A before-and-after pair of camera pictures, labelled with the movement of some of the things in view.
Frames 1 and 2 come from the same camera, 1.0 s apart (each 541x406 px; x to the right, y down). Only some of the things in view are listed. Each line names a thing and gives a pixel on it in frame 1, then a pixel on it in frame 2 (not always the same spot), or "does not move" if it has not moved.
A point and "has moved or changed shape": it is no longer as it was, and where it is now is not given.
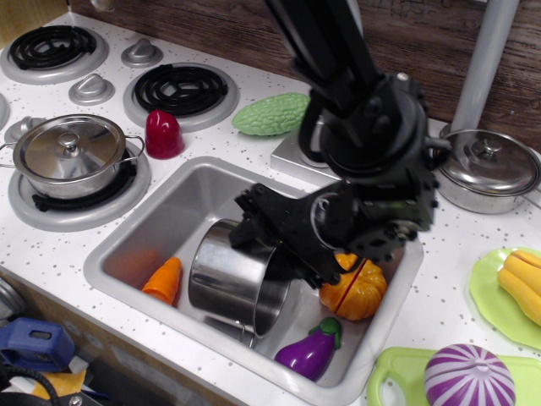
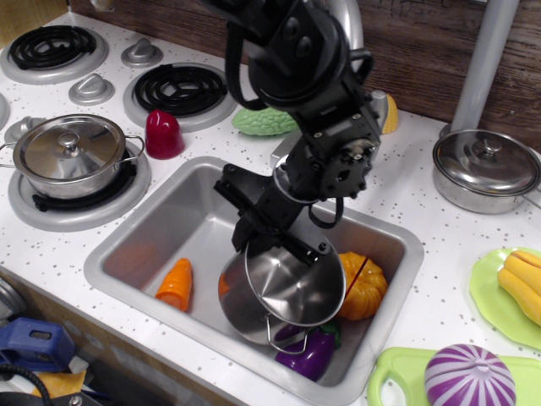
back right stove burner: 201,96 does not move
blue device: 30,343 does not move
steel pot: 228,283 has moved or changed shape
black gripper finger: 247,233 does not move
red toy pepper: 164,138 does not move
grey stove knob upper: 141,55 does not move
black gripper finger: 286,266 → 266,240
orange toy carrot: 164,282 → 176,290
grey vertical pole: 495,21 does not move
